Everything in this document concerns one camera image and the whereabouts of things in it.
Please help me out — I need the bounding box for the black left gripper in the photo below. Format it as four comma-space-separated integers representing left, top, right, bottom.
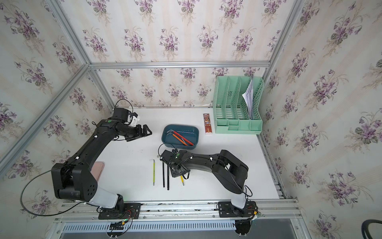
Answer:
117, 123, 152, 141

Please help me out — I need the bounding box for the red handled hex key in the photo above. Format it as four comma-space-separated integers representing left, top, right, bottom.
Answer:
173, 131, 194, 146

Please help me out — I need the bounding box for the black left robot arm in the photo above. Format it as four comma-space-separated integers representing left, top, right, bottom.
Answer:
51, 119, 152, 213

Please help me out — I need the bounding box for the pink object behind arm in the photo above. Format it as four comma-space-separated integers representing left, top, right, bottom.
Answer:
91, 161, 105, 182

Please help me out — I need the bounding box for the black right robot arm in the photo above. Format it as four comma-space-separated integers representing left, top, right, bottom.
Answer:
160, 149, 252, 210

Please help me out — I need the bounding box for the teal plastic storage box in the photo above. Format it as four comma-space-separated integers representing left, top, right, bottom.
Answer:
161, 124, 200, 149

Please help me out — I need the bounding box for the short black hex key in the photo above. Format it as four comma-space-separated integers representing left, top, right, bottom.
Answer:
162, 161, 166, 188

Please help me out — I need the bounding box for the red pencil box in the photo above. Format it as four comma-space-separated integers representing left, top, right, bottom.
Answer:
203, 114, 212, 134

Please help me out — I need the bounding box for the mint green file organizer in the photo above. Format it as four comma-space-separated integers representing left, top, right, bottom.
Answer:
213, 76, 264, 135

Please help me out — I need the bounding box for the white slotted vent panel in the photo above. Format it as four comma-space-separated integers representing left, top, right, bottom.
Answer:
62, 220, 236, 233

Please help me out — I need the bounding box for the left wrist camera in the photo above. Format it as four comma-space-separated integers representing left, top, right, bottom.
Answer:
111, 107, 140, 127

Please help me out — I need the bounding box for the green handled hex key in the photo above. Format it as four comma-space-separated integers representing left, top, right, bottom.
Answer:
149, 159, 156, 186

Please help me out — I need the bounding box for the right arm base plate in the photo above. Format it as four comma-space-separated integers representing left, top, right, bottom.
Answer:
216, 200, 263, 218

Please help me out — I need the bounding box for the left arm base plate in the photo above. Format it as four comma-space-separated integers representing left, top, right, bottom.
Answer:
98, 203, 142, 220

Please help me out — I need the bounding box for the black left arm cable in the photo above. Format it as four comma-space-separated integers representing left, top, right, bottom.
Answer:
19, 168, 90, 217

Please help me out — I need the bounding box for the aluminium mounting rail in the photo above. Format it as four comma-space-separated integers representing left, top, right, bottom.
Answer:
53, 199, 302, 223

